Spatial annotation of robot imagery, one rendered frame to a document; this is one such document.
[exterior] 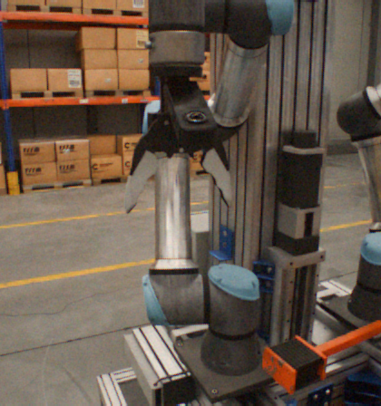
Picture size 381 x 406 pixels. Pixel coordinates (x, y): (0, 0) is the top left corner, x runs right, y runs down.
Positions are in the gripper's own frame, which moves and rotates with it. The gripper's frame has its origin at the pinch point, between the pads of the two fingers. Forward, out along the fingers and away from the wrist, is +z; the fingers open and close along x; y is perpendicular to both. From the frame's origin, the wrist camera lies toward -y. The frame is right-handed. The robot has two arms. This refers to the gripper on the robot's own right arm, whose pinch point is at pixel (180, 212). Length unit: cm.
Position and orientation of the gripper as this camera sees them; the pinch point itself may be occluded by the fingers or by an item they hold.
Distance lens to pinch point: 57.0
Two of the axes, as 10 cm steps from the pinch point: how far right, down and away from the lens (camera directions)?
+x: -9.7, 0.6, -2.2
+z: 0.0, 9.6, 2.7
